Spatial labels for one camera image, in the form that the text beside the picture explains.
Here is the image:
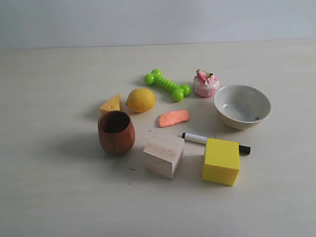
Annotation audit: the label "orange toy sausage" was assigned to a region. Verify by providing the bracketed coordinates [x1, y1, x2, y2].
[158, 110, 190, 127]

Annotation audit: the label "yellow lemon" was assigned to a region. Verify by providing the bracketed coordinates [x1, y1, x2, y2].
[126, 88, 156, 113]

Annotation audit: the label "green toy bone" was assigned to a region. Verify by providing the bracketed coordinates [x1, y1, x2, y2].
[144, 69, 191, 102]

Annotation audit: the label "light wooden cube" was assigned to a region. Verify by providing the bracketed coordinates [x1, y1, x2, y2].
[143, 132, 185, 179]

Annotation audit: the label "brown wooden cup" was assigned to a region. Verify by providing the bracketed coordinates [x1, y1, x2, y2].
[98, 111, 136, 156]

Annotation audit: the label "yellow cheese wedge toy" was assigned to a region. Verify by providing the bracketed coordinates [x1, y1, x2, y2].
[99, 94, 120, 115]

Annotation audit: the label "pink strawberry cake toy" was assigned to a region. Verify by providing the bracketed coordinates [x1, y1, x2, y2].
[193, 69, 220, 97]

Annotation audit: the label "yellow foam cube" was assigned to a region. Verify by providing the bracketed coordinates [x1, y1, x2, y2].
[201, 138, 240, 186]

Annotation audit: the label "white ceramic bowl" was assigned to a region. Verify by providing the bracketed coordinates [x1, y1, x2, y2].
[213, 84, 272, 130]

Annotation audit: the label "black and white marker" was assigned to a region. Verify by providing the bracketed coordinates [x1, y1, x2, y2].
[182, 132, 251, 156]

